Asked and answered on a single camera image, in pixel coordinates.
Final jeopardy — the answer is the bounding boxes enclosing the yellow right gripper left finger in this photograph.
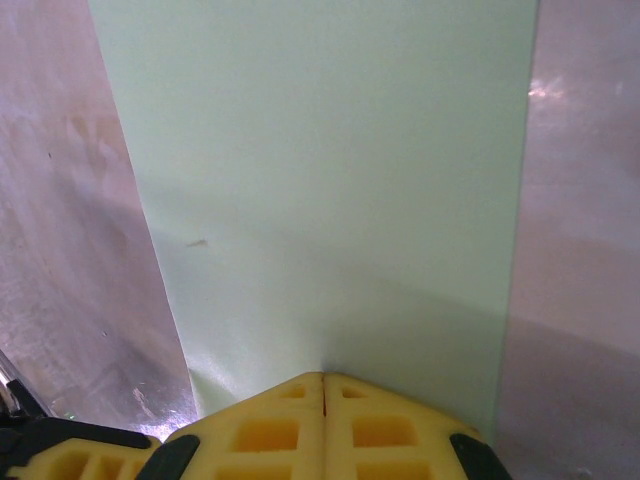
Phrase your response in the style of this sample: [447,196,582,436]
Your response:
[143,370,327,480]

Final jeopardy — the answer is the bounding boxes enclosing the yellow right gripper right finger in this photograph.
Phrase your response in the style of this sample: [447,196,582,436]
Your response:
[323,371,512,480]

